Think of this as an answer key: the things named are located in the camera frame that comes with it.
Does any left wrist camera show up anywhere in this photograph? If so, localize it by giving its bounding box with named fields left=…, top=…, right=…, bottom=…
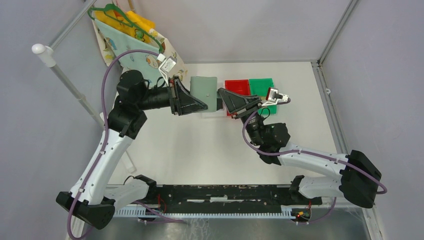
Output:
left=157, top=53, right=177, bottom=82

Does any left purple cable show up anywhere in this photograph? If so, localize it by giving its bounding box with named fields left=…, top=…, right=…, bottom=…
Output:
left=66, top=49, right=186, bottom=240

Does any red plastic bin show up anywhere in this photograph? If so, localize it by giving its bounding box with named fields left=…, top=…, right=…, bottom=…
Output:
left=224, top=79, right=251, bottom=96

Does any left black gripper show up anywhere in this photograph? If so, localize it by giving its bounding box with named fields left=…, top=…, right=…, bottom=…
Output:
left=137, top=75, right=208, bottom=116

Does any yellow cloth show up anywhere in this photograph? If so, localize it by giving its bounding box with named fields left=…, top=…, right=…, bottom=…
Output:
left=95, top=9, right=157, bottom=46

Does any green clothes hanger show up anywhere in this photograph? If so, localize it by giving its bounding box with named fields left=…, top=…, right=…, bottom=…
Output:
left=87, top=3, right=165, bottom=53

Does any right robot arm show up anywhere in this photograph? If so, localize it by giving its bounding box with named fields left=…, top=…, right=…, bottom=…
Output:
left=217, top=87, right=388, bottom=209

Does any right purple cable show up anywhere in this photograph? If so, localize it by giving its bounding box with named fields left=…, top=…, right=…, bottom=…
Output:
left=241, top=97, right=388, bottom=225

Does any white clothes rack pole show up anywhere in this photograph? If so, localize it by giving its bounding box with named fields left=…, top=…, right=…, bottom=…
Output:
left=31, top=43, right=137, bottom=174

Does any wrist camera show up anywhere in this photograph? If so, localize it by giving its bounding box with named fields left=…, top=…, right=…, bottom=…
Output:
left=157, top=53, right=177, bottom=82
left=261, top=87, right=291, bottom=107

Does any cream printed cloth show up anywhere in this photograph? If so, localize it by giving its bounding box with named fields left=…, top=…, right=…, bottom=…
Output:
left=91, top=19, right=188, bottom=83

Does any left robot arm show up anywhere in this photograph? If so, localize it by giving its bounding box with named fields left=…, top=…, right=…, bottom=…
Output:
left=56, top=70, right=208, bottom=230

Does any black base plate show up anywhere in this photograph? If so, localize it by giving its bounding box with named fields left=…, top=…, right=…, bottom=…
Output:
left=125, top=184, right=323, bottom=215

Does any light blue printed cloth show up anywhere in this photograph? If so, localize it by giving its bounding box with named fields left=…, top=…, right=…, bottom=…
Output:
left=94, top=20, right=161, bottom=82

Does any green plastic bin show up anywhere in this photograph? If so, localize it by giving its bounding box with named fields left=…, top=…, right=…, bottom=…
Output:
left=248, top=78, right=274, bottom=100

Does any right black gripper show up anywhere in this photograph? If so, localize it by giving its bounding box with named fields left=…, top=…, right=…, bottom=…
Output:
left=218, top=88, right=264, bottom=147

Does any purple cable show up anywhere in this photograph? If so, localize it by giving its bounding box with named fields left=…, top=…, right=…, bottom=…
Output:
left=66, top=49, right=186, bottom=240
left=241, top=97, right=388, bottom=225

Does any white plastic bin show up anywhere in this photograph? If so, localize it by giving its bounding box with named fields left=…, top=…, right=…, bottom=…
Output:
left=200, top=110, right=227, bottom=119

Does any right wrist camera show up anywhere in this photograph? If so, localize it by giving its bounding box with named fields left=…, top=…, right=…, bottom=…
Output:
left=261, top=87, right=291, bottom=107

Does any aluminium frame rail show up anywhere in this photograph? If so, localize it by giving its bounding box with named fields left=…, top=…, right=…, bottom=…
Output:
left=75, top=184, right=377, bottom=209

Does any white slotted cable duct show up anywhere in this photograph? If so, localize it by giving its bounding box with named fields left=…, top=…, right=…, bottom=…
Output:
left=112, top=205, right=294, bottom=220

